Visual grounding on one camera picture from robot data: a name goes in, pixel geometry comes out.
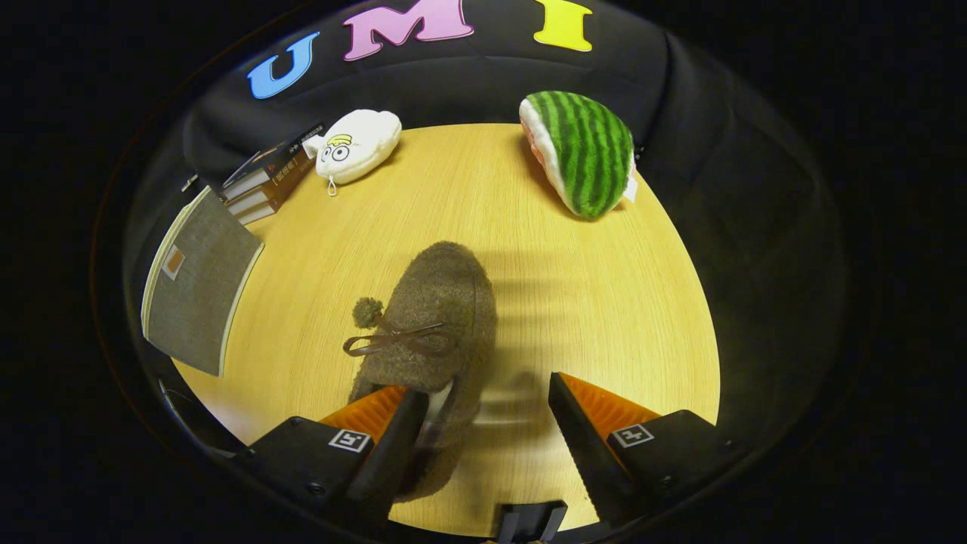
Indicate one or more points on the silver cloth clip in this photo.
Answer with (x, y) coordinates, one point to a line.
(189, 182)

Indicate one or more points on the black book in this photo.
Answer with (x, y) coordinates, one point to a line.
(283, 147)

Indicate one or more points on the brown book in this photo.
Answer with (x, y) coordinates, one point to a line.
(291, 175)
(257, 215)

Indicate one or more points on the black backdrop cloth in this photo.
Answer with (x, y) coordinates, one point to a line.
(468, 83)

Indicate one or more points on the brown fuzzy shoe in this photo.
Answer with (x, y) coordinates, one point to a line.
(446, 295)

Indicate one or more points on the white plush toy with face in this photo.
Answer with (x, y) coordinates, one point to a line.
(363, 140)

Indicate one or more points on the black clamp bracket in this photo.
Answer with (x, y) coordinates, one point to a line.
(529, 521)

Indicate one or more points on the watermelon slice plush toy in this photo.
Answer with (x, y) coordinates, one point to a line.
(585, 151)

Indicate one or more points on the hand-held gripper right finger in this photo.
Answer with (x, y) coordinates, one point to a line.
(582, 446)

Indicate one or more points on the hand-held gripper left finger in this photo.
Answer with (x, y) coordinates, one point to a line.
(393, 453)

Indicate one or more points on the grey fabric storage box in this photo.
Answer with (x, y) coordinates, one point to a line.
(200, 295)

